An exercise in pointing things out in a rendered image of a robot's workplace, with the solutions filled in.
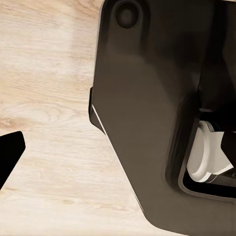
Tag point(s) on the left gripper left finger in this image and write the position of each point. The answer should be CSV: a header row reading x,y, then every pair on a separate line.
x,y
12,147

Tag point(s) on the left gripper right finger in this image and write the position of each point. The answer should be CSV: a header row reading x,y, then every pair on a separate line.
x,y
228,146

